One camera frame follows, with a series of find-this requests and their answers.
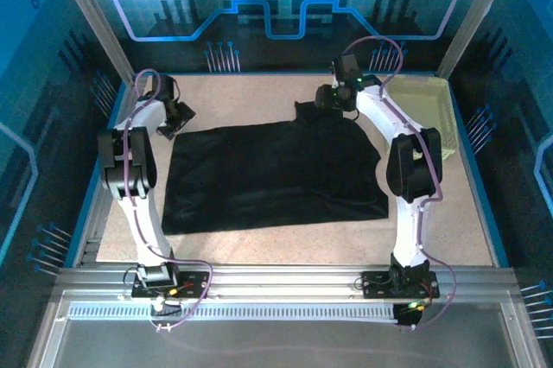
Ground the black t-shirt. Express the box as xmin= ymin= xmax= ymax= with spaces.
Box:
xmin=160 ymin=99 xmax=390 ymax=236

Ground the pale yellow plastic basket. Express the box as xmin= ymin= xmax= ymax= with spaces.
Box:
xmin=382 ymin=75 xmax=459 ymax=166

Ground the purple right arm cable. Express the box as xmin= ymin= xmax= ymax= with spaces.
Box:
xmin=343 ymin=35 xmax=458 ymax=333

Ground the aluminium frame post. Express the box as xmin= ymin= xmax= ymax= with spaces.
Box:
xmin=47 ymin=0 xmax=150 ymax=88
xmin=435 ymin=0 xmax=522 ymax=79

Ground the aluminium table side rail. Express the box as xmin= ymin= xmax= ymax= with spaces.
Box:
xmin=79 ymin=76 xmax=150 ymax=265

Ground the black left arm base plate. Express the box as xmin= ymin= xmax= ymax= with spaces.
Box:
xmin=131 ymin=270 xmax=212 ymax=300

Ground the aluminium mounting rail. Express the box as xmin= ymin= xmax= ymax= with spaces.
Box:
xmin=55 ymin=262 xmax=519 ymax=298

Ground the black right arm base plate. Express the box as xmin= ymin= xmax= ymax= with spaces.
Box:
xmin=361 ymin=270 xmax=441 ymax=300

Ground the slotted grey cable duct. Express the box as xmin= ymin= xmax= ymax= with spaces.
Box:
xmin=67 ymin=301 xmax=401 ymax=324

